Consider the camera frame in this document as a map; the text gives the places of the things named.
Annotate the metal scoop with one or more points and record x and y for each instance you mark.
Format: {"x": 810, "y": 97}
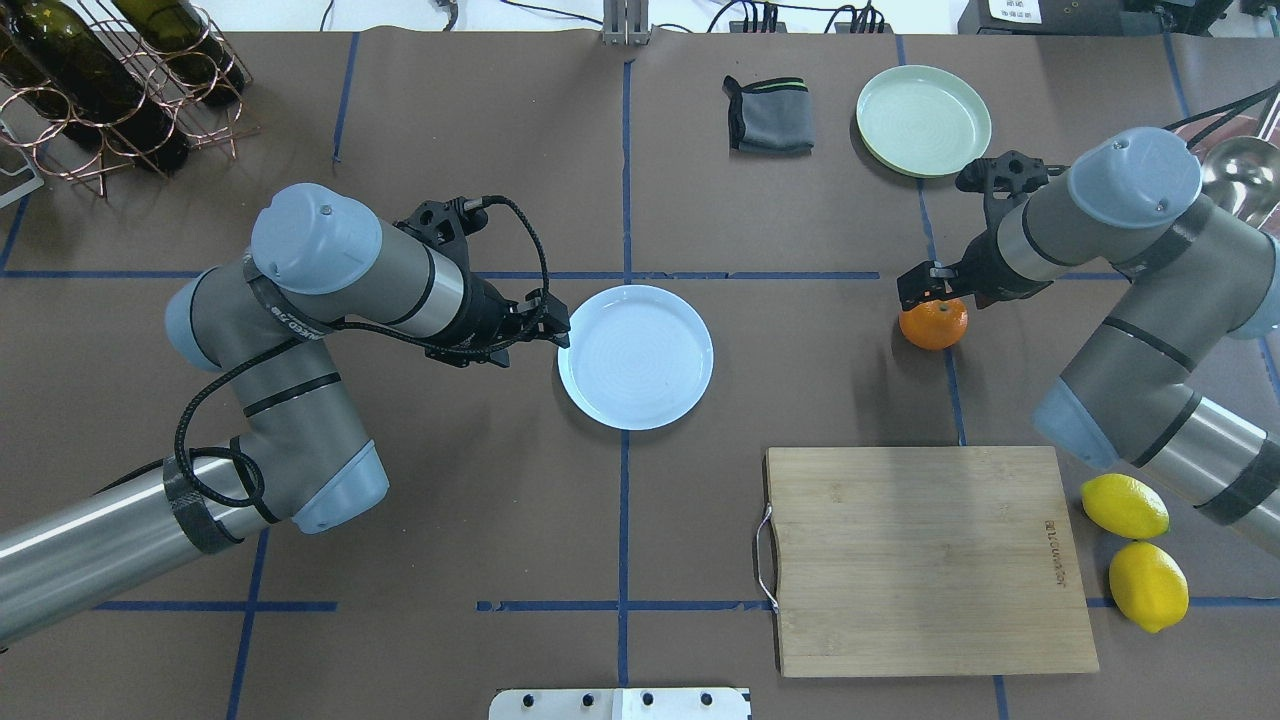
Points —
{"x": 1241, "y": 173}

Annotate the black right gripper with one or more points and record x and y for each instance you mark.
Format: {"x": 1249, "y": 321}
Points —
{"x": 986, "y": 272}

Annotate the light blue plate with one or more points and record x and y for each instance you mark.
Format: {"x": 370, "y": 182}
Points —
{"x": 639, "y": 357}

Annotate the grey folded cloth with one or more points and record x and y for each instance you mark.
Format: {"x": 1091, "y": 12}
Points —
{"x": 772, "y": 116}

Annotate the green wine bottle front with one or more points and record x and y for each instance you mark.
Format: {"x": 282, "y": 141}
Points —
{"x": 103, "y": 92}

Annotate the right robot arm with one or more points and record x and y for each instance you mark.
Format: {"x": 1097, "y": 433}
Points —
{"x": 1196, "y": 275}

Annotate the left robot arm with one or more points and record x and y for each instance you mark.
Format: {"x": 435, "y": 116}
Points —
{"x": 276, "y": 435}

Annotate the green wine bottle back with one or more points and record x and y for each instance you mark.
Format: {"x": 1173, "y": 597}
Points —
{"x": 32, "y": 84}

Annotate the orange fruit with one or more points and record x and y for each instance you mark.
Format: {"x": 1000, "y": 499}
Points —
{"x": 935, "y": 325}

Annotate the right yellow lemon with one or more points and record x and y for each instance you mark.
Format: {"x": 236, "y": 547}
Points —
{"x": 1148, "y": 586}

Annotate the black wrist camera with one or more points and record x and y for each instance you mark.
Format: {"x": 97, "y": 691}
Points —
{"x": 445, "y": 226}
{"x": 1005, "y": 182}

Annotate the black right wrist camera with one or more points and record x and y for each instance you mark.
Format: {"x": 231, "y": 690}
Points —
{"x": 1005, "y": 182}

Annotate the aluminium frame post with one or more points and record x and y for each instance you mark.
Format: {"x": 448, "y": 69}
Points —
{"x": 626, "y": 23}

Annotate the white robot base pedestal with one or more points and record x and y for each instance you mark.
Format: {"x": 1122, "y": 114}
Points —
{"x": 623, "y": 703}

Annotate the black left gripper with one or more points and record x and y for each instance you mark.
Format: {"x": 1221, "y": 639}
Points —
{"x": 483, "y": 310}

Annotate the green plate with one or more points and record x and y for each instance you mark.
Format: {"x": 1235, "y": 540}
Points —
{"x": 923, "y": 122}

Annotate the yellow lemon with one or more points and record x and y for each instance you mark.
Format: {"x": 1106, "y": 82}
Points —
{"x": 1148, "y": 586}
{"x": 1125, "y": 506}

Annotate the left yellow lemon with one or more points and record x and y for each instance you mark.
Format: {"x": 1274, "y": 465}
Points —
{"x": 1125, "y": 506}

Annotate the green wine bottle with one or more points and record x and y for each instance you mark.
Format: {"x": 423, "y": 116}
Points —
{"x": 32, "y": 84}
{"x": 103, "y": 92}
{"x": 189, "y": 46}

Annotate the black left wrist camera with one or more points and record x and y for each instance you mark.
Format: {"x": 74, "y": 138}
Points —
{"x": 445, "y": 226}

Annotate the green wine bottle middle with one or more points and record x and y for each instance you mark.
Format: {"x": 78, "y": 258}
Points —
{"x": 189, "y": 46}

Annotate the copper wire bottle rack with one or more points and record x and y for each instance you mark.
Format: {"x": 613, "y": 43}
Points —
{"x": 76, "y": 152}

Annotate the bamboo cutting board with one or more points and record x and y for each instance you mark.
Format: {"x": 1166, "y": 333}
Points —
{"x": 925, "y": 561}

